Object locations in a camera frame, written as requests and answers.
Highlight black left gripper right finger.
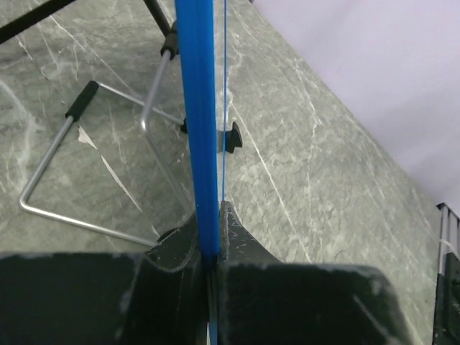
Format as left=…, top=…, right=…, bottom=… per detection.
left=217, top=201, right=411, bottom=344

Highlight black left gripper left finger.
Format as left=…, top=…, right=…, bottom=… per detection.
left=1, top=216, right=207, bottom=344

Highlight blue framed whiteboard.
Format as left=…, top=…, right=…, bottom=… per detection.
left=175, top=1, right=228, bottom=344

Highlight black music stand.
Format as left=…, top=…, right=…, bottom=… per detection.
left=1, top=0, right=179, bottom=60

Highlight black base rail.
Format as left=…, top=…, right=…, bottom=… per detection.
left=432, top=203, right=460, bottom=345

